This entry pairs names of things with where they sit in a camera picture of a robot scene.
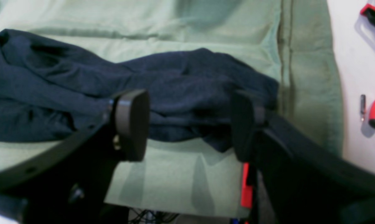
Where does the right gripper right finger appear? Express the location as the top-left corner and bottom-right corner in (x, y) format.
(231, 91), (375, 224)

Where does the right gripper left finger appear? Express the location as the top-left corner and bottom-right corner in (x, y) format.
(0, 89), (150, 224)

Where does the dark navy long-sleeve shirt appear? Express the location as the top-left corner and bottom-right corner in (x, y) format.
(0, 29), (280, 153)

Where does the green table cloth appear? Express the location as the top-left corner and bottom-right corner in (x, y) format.
(0, 0), (344, 218)

